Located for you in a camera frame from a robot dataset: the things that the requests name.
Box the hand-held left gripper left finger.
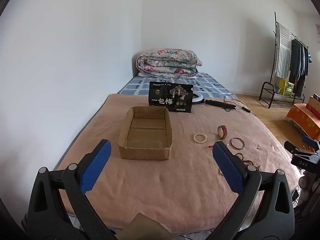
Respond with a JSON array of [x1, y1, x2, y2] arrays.
[[27, 139, 118, 240]]

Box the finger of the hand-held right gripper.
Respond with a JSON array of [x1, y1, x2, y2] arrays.
[[284, 141, 304, 159], [302, 135, 320, 153]]

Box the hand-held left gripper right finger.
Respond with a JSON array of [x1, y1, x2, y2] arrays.
[[212, 141, 295, 240]]

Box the brown bead necklace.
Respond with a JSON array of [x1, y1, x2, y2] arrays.
[[235, 152, 261, 169]]

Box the red strap watch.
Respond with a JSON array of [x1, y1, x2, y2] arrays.
[[217, 125, 228, 140]]

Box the cream bead bracelet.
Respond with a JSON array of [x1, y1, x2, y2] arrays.
[[193, 133, 207, 144]]

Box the cardboard box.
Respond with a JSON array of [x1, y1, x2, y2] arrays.
[[117, 106, 174, 160]]

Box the person's right hand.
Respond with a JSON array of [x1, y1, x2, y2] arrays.
[[299, 174, 312, 205]]

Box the thin metal bangle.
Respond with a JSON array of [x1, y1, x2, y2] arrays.
[[230, 137, 245, 149]]

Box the orange patterned cloth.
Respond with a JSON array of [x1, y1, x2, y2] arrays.
[[285, 103, 320, 140]]

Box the brown and red box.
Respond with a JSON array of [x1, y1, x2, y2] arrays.
[[306, 93, 320, 119]]

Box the pink blanket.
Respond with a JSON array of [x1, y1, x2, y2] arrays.
[[56, 94, 302, 235]]

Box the yellow crate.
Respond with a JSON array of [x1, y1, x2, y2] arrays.
[[279, 79, 295, 96]]

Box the black folded tripod stand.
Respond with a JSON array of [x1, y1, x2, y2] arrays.
[[205, 99, 237, 110]]

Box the tan cardboard piece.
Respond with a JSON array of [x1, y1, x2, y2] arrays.
[[125, 212, 175, 240]]

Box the dark hanging clothes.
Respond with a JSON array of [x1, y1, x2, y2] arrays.
[[289, 38, 309, 95]]

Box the blue checked bed sheet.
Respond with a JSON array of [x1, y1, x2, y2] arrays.
[[117, 72, 238, 100]]

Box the black snack bag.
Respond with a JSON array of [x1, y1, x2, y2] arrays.
[[148, 81, 194, 113]]

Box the striped hanging cloth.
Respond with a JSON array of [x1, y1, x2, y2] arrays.
[[275, 23, 292, 79]]

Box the black metal clothes rack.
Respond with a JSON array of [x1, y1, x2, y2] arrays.
[[259, 11, 310, 108]]

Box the folded floral quilt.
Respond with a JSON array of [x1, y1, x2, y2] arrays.
[[136, 49, 202, 76]]

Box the black cable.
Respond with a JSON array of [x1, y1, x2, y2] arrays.
[[223, 95, 253, 114]]

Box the white ring light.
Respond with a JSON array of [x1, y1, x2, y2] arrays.
[[191, 92, 206, 105]]

